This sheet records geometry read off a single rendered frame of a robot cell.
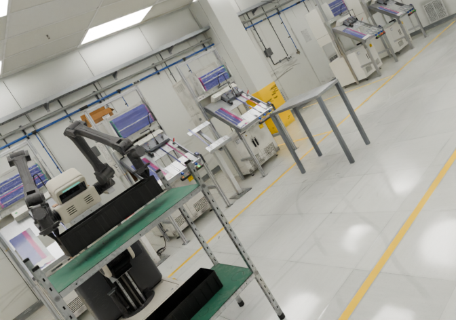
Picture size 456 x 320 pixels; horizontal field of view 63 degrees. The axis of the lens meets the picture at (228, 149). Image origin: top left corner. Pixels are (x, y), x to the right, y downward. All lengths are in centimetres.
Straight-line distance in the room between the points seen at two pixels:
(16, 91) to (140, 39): 222
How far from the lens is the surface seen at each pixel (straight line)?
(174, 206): 197
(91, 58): 658
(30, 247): 418
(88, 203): 264
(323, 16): 788
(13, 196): 442
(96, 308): 297
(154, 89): 675
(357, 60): 785
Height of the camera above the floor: 136
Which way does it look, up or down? 9 degrees down
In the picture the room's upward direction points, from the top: 30 degrees counter-clockwise
